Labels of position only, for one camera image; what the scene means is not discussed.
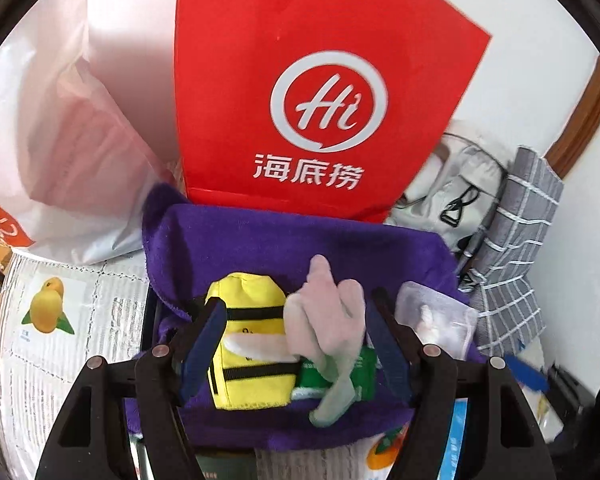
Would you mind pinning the red paper shopping bag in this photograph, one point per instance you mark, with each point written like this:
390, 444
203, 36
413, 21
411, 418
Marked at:
320, 107

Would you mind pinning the purple fabric storage tray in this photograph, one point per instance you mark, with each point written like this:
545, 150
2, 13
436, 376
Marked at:
188, 247

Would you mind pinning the white Miniso plastic bag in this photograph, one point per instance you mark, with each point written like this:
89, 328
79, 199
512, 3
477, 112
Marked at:
74, 172

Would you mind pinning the yellow black pouch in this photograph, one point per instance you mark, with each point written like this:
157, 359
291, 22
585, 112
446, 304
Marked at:
252, 368

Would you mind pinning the beige canvas bag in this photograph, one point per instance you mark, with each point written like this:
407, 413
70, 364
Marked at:
456, 186

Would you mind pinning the dark green wooden box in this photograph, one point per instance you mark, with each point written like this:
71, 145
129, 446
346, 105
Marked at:
227, 466

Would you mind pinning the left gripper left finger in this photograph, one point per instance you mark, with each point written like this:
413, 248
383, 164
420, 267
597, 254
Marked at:
90, 438

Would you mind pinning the white glove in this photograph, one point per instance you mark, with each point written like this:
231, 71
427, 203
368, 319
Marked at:
325, 323

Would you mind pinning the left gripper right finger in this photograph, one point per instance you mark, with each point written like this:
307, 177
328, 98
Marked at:
424, 377

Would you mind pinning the clear plastic packet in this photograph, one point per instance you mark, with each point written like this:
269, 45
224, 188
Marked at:
436, 318

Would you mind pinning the grey plaid cushion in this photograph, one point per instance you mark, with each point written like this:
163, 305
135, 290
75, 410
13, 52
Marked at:
495, 265

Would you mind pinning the brown wooden door frame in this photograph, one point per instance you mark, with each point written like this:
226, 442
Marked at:
579, 130

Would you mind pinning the blue tissue box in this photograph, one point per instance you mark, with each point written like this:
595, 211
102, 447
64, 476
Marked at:
455, 439

